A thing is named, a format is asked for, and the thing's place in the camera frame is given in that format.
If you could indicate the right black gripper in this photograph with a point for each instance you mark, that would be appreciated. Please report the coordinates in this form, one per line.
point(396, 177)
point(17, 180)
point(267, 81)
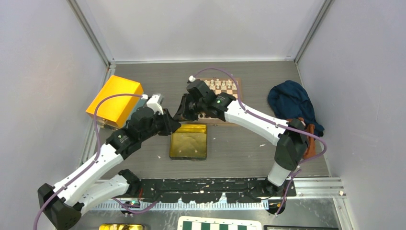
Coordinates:
point(182, 114)

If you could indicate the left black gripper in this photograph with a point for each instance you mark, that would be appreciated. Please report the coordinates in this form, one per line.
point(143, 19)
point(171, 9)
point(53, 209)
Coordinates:
point(169, 124)

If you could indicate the gold metal tray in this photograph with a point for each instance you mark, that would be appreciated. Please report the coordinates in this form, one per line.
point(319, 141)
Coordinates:
point(189, 143)

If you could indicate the wooden chess board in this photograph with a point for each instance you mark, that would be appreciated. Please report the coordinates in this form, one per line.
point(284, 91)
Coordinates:
point(231, 88)

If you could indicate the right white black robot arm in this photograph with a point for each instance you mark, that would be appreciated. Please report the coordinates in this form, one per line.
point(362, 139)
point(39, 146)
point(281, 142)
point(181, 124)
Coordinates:
point(287, 136)

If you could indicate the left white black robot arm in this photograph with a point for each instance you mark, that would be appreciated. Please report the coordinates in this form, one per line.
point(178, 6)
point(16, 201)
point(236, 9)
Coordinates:
point(65, 202)

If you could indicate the green white chess mat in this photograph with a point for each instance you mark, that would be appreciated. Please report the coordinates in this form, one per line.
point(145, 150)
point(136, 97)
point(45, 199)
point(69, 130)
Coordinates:
point(198, 223)

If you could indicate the orange yellow box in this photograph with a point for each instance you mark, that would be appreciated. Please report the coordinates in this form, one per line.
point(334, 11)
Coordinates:
point(115, 111)

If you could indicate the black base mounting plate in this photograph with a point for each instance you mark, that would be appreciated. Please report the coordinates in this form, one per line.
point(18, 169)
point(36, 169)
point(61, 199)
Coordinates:
point(207, 190)

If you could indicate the dark blue cloth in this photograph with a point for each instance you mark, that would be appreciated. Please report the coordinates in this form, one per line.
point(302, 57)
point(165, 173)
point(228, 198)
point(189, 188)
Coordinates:
point(290, 100)

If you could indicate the rust orange cloth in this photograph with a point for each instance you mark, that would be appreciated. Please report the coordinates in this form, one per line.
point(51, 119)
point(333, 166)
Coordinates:
point(309, 139)

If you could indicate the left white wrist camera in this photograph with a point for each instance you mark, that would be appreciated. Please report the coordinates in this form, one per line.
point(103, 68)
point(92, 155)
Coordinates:
point(154, 102)

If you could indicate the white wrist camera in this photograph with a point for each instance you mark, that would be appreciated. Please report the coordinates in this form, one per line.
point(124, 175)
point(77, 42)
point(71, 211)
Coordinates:
point(191, 79)
point(154, 102)

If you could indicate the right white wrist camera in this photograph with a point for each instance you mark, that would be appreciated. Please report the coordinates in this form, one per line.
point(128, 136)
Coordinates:
point(191, 79)

